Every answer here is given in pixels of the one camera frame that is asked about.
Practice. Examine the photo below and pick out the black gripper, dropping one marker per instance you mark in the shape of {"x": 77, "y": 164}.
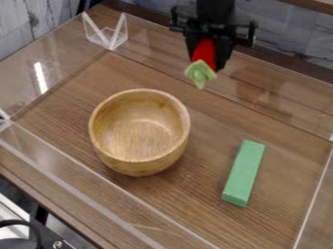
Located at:
{"x": 213, "y": 22}

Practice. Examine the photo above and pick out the wooden bowl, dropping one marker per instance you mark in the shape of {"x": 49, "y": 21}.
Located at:
{"x": 140, "y": 129}

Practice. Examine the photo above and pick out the clear acrylic enclosure wall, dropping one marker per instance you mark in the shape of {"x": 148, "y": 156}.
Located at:
{"x": 113, "y": 218}

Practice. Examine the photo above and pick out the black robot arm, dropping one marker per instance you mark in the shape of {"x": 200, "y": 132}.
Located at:
{"x": 213, "y": 30}

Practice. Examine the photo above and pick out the green rectangular block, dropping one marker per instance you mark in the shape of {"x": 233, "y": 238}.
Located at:
{"x": 242, "y": 176}

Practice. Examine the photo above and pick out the red plush fruit green leaves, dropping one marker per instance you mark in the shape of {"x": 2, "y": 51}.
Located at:
{"x": 202, "y": 69}

